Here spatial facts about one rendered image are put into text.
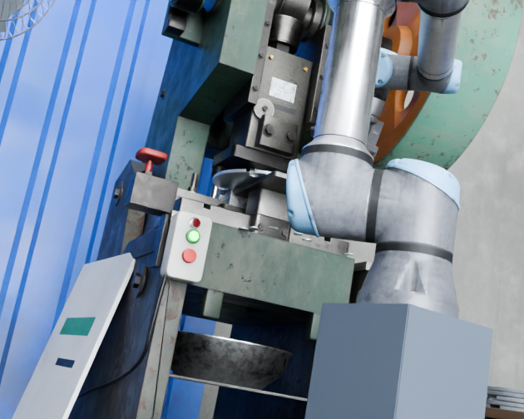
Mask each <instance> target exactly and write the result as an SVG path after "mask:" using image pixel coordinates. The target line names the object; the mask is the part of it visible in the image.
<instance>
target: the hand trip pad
mask: <svg viewBox="0 0 524 419"><path fill-rule="evenodd" d="M136 159H137V160H139V161H143V162H145V163H146V166H145V170H147V171H150V172H152V167H153V165H161V164H163V163H164V162H165V161H166V159H167V154H166V153H164V152H161V151H158V150H153V149H150V148H146V147H142V148H140V149H139V150H138V151H137V152H136Z"/></svg>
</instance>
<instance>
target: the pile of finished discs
mask: <svg viewBox="0 0 524 419"><path fill-rule="evenodd" d="M486 407H492V408H498V409H504V410H511V411H517V412H524V390H522V389H515V388H508V387H493V386H487V401H486Z"/></svg>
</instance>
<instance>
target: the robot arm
mask: <svg viewBox="0 0 524 419"><path fill-rule="evenodd" d="M327 1H328V5H329V7H330V8H331V10H332V11H333V12H334V19H333V25H332V30H331V35H330V40H329V49H328V55H327V60H326V65H325V70H324V79H323V85H322V90H321V95H320V100H319V109H318V115H317V121H316V126H311V127H310V135H311V136H312V137H313V138H314V139H313V140H312V141H311V142H310V143H308V144H307V145H305V146H304V147H303V149H302V153H301V158H300V160H299V159H295V160H291V161H290V162H289V168H288V170H287V179H286V204H287V213H288V218H289V224H290V226H291V227H292V229H293V230H294V231H296V232H298V233H301V234H310V235H315V236H316V237H317V238H320V237H327V238H334V239H346V240H352V241H358V242H365V243H373V244H376V249H375V255H374V260H373V263H372V265H371V267H370V269H369V271H368V274H367V276H366V278H365V280H364V282H363V286H362V288H361V289H360V290H359V291H358V295H357V300H356V303H409V304H412V305H415V306H418V307H421V308H425V309H429V310H432V311H434V312H438V313H442V314H446V315H448V316H451V317H454V318H458V317H459V305H458V304H457V295H456V290H455V285H454V282H453V277H452V258H453V251H454V244H455V237H456V229H457V215H458V212H459V210H460V204H459V195H460V185H459V183H458V181H457V179H456V177H455V176H454V175H453V174H451V173H450V172H448V171H447V170H445V169H443V168H442V167H439V166H437V165H434V164H431V163H428V162H425V161H421V160H413V159H401V160H400V159H395V160H391V161H389V162H388V164H387V165H386V167H385V170H380V169H373V160H374V158H375V156H376V154H377V151H378V147H377V146H376V144H377V141H378V138H379V135H380V133H381V130H382V128H383V124H384V122H382V121H378V119H377V117H380V115H381V112H382V110H383V107H384V104H385V101H386V99H387V97H388V93H389V91H390V89H394V90H404V91H424V92H434V93H438V94H443V93H445V94H455V93H457V92H458V90H459V87H460V81H461V75H462V62H461V61H460V60H457V59H455V53H456V48H457V39H458V33H459V27H460V22H461V17H462V11H463V10H464V9H465V8H466V6H467V5H468V3H469V1H470V0H327ZM397 2H416V3H417V5H418V7H419V8H420V20H419V34H418V56H417V57H415V56H404V55H398V54H397V53H395V52H391V51H389V50H387V49H384V48H381V43H382V37H383V26H384V20H385V19H386V18H387V17H390V16H391V15H392V14H393V13H394V11H395V8H396V3H397ZM373 153H374V155H373Z"/></svg>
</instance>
